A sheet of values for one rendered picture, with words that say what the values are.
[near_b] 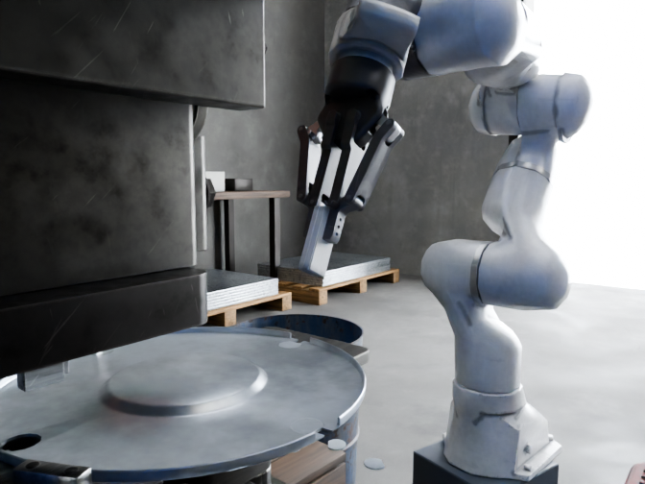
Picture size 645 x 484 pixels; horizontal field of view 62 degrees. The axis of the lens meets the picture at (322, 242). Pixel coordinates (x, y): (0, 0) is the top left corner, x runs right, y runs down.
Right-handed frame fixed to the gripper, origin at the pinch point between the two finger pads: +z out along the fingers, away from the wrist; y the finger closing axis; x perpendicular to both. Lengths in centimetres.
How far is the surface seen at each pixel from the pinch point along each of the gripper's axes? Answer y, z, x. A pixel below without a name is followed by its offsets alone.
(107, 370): 8.0, 17.2, 14.0
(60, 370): -1.8, 16.6, 24.1
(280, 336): 2.4, 10.4, -0.8
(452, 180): 169, -186, -392
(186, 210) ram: -7.1, 5.5, 23.0
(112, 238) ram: -6.9, 8.8, 27.0
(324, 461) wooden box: 31, 30, -61
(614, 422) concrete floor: -5, 3, -206
